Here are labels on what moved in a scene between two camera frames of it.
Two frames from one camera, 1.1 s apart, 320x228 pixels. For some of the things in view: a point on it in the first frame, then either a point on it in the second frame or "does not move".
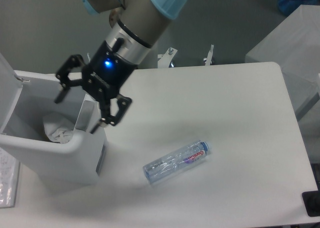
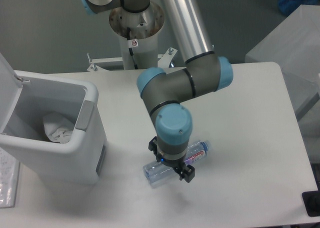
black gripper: [108, 71] -> [178, 165]
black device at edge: [311, 200] does not move
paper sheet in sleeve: [9, 170] does not move
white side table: [294, 45] does not move
